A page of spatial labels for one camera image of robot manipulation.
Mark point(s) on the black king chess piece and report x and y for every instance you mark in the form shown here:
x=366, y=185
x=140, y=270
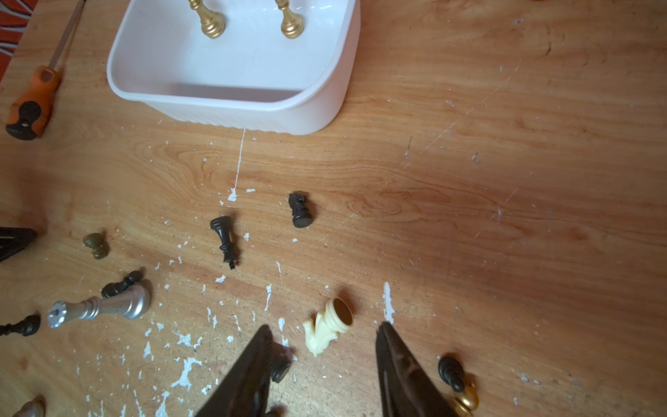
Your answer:
x=222, y=226

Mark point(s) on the silver chess piece front left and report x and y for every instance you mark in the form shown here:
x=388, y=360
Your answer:
x=33, y=408

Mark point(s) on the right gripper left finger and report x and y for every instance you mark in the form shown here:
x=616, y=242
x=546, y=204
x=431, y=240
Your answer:
x=245, y=389

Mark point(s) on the cream knight chess piece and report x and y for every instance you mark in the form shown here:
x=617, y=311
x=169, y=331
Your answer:
x=328, y=324

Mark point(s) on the gold pawn chess piece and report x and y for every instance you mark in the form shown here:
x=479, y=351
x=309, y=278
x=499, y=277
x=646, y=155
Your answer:
x=292, y=24

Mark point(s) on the white plastic storage box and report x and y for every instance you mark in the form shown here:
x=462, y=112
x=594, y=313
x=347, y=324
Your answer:
x=251, y=77

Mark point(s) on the silver chess piece centre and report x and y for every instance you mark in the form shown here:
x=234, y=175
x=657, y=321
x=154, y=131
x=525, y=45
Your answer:
x=131, y=304

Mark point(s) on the gold and black pawn pair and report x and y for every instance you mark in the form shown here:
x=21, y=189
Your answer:
x=465, y=398

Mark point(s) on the orange handled screwdriver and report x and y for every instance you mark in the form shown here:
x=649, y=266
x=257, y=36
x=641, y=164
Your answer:
x=30, y=113

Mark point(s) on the black pawn left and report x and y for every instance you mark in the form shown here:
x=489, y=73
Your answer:
x=27, y=327

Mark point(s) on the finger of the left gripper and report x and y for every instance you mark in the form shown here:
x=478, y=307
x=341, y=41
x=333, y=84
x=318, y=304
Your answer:
x=14, y=240

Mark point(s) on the silver chess piece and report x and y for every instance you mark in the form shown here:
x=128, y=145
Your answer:
x=131, y=304
x=33, y=408

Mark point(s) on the gold bishop chess piece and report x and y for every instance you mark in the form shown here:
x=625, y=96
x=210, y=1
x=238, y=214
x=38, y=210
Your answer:
x=212, y=22

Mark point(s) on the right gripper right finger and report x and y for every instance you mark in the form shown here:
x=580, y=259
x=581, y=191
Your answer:
x=405, y=388

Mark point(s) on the olive pawn chess piece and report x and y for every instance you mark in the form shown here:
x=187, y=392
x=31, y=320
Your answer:
x=96, y=242

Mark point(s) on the black knight chess piece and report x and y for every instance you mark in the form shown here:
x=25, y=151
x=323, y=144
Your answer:
x=302, y=217

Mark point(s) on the black piece lower centre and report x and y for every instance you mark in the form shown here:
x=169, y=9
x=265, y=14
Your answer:
x=279, y=369

